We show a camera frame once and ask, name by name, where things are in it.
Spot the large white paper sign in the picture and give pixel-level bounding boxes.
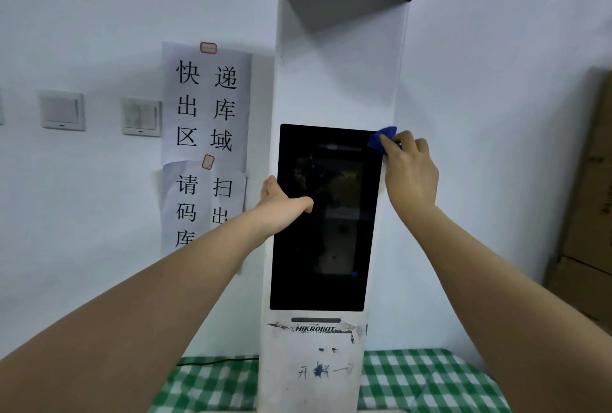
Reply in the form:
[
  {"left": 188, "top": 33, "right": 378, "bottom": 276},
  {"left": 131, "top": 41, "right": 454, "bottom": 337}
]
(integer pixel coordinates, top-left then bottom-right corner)
[{"left": 161, "top": 41, "right": 253, "bottom": 173}]

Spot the person's right forearm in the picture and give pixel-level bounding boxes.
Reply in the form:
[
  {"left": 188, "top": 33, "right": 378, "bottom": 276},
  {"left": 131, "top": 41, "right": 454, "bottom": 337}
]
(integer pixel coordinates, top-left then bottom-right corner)
[{"left": 386, "top": 203, "right": 612, "bottom": 413}]

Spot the white double wall switch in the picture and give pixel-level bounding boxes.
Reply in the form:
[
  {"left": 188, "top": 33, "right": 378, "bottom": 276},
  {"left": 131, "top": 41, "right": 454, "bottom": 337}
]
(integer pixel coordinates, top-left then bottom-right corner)
[{"left": 121, "top": 97, "right": 163, "bottom": 138}]

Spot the green checkered tablecloth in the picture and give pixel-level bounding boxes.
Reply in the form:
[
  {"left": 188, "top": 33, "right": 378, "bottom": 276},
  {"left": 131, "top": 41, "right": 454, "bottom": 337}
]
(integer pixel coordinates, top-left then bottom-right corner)
[{"left": 147, "top": 348, "right": 513, "bottom": 413}]

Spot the white single wall switch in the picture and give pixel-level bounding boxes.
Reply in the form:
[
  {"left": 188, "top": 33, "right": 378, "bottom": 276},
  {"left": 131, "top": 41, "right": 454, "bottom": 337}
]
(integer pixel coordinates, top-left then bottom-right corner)
[{"left": 38, "top": 89, "right": 87, "bottom": 132}]

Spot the blue cleaning cloth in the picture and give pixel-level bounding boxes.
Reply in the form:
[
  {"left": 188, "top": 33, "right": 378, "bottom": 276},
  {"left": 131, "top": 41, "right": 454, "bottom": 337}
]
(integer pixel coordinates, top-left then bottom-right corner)
[{"left": 367, "top": 126, "right": 402, "bottom": 156}]

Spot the narrow white paper sign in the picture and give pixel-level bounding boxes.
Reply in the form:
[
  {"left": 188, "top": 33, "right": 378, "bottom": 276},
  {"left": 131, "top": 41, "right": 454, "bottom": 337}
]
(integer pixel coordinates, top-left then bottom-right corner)
[{"left": 210, "top": 171, "right": 248, "bottom": 276}]

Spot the brown cardboard box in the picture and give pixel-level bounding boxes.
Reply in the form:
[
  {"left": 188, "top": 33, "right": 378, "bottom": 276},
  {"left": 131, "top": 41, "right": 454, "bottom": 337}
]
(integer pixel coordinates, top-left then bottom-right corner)
[{"left": 544, "top": 67, "right": 612, "bottom": 334}]

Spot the person's left hand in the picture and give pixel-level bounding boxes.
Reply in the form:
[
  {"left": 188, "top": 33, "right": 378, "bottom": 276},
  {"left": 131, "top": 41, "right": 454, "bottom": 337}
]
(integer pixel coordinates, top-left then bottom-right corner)
[{"left": 255, "top": 176, "right": 314, "bottom": 238}]

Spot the white kiosk with black screen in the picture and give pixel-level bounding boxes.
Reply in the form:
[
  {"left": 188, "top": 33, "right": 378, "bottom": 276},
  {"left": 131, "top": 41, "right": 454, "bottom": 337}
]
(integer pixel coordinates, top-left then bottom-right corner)
[{"left": 256, "top": 0, "right": 460, "bottom": 413}]

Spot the black cable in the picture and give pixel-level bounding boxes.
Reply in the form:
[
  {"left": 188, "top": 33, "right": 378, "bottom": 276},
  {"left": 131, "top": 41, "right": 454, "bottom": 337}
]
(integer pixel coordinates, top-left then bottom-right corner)
[{"left": 176, "top": 355, "right": 260, "bottom": 367}]

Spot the person's left forearm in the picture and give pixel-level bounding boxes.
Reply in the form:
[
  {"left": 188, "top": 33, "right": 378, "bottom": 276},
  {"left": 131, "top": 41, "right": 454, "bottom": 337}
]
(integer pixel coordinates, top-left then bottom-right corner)
[{"left": 0, "top": 206, "right": 274, "bottom": 413}]

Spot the person's right hand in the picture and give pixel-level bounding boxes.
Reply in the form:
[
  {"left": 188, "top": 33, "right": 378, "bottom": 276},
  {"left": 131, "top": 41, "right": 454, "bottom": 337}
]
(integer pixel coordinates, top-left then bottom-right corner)
[{"left": 380, "top": 130, "right": 440, "bottom": 212}]

